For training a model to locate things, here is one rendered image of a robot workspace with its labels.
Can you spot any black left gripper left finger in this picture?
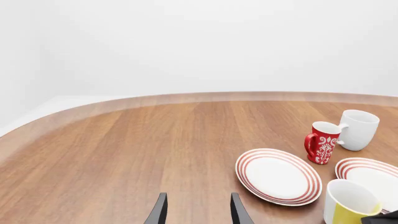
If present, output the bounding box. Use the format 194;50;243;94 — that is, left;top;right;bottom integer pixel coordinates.
143;192;169;224

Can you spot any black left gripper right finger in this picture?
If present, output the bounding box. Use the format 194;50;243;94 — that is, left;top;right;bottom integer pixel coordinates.
230;192;256;224

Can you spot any white plate with red rings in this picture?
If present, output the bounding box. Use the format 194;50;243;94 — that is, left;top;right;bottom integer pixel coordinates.
234;147;323;207
335;157;398;213

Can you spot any yellow and white mug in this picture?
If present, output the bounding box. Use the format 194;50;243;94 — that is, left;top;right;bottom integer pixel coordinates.
323;179;383;224

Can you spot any plain white mug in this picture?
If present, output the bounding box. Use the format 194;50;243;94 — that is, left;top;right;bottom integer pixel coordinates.
336;109;381;152

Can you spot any red mug with white pattern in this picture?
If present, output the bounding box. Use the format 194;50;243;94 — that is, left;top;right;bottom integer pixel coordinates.
303;121;342;166

